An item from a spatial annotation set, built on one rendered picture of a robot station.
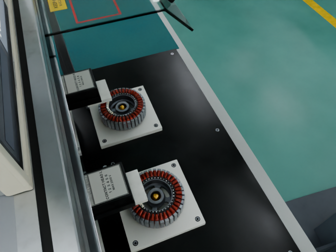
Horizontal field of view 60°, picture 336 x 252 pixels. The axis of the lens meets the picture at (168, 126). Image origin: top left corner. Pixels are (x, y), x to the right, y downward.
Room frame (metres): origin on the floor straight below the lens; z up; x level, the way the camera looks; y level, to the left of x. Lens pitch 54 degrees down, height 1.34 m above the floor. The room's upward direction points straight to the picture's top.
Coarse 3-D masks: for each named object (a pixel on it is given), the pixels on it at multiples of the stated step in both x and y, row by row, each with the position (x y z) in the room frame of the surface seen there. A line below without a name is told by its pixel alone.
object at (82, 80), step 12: (72, 72) 0.45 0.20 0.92; (84, 72) 0.45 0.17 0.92; (72, 84) 0.41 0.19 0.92; (84, 84) 0.41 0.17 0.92; (96, 84) 0.45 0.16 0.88; (72, 96) 0.39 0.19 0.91; (84, 96) 0.40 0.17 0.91; (96, 96) 0.40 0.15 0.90; (108, 96) 0.42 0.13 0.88; (72, 108) 0.38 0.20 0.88
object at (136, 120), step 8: (120, 88) 0.50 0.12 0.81; (128, 88) 0.51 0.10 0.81; (112, 96) 0.48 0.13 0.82; (120, 96) 0.48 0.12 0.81; (128, 96) 0.48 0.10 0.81; (136, 96) 0.47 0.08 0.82; (104, 104) 0.45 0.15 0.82; (112, 104) 0.47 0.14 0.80; (120, 104) 0.46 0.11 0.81; (128, 104) 0.46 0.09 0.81; (136, 104) 0.45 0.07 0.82; (144, 104) 0.45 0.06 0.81; (104, 112) 0.43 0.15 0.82; (112, 112) 0.42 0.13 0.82; (120, 112) 0.44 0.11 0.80; (128, 112) 0.44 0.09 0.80; (136, 112) 0.42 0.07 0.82; (144, 112) 0.44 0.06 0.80; (104, 120) 0.41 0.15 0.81; (112, 120) 0.40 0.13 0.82; (120, 120) 0.40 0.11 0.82; (128, 120) 0.40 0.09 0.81; (136, 120) 0.41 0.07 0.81; (112, 128) 0.40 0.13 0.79; (120, 128) 0.40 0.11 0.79; (128, 128) 0.40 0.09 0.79
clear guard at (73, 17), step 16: (80, 0) 0.48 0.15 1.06; (96, 0) 0.48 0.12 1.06; (112, 0) 0.48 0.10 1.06; (128, 0) 0.48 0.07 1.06; (144, 0) 0.48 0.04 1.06; (160, 0) 0.48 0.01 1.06; (48, 16) 0.43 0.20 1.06; (64, 16) 0.43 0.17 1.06; (80, 16) 0.43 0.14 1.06; (96, 16) 0.43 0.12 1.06; (112, 16) 0.43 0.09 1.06; (128, 16) 0.43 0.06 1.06; (176, 16) 0.46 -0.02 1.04; (48, 32) 0.39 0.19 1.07; (64, 32) 0.39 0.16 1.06
